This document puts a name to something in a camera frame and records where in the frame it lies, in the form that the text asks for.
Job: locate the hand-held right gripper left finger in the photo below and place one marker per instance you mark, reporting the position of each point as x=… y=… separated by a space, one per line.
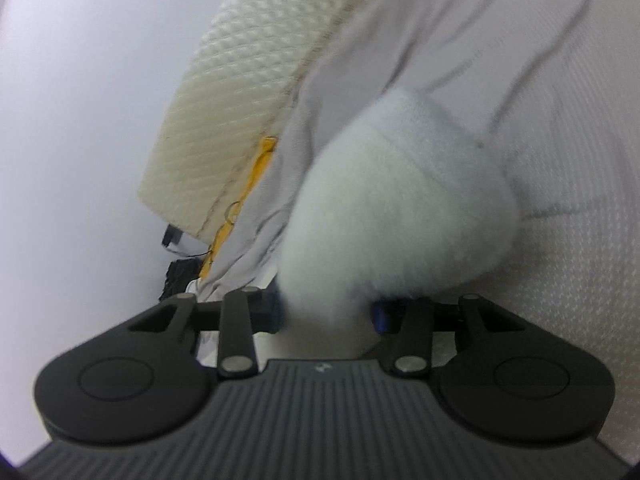
x=237 y=320

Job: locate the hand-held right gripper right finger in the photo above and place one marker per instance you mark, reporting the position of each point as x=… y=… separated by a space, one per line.
x=383 y=316

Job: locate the white fleece sweater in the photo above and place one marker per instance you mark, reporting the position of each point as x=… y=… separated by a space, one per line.
x=400 y=210

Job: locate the black cloth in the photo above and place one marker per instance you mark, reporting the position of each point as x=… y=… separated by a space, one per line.
x=177 y=277

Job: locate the black power adapter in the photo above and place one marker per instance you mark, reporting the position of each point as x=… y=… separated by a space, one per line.
x=172 y=236

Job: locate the yellow pillow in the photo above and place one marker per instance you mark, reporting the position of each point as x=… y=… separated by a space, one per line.
x=260 y=165

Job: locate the white patterned bedsheet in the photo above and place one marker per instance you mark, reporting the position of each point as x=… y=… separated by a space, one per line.
x=575 y=185

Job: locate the cream quilted mattress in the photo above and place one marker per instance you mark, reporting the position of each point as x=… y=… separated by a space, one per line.
x=240 y=85

